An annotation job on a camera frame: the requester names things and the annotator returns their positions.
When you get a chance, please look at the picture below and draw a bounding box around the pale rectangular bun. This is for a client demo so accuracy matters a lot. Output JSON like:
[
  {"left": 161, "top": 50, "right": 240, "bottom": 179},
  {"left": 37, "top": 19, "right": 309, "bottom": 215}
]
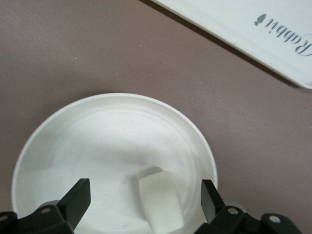
[{"left": 138, "top": 170, "right": 185, "bottom": 233}]

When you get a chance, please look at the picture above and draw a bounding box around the cream round plate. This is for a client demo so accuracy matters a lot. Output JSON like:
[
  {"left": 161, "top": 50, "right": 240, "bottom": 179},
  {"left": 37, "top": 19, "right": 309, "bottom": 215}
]
[{"left": 11, "top": 92, "right": 218, "bottom": 234}]

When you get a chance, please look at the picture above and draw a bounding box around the cream rabbit print tray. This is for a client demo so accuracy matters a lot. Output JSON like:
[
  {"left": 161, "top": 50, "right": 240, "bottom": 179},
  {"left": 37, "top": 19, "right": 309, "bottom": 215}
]
[{"left": 148, "top": 0, "right": 312, "bottom": 90}]

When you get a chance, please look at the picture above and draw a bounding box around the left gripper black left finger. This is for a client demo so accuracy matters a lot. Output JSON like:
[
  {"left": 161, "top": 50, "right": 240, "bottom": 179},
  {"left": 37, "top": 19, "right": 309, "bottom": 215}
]
[{"left": 0, "top": 178, "right": 92, "bottom": 234}]

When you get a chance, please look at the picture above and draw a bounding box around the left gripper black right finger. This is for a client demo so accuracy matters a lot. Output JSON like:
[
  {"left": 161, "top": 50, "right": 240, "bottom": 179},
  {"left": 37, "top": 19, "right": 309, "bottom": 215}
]
[{"left": 192, "top": 179, "right": 299, "bottom": 234}]

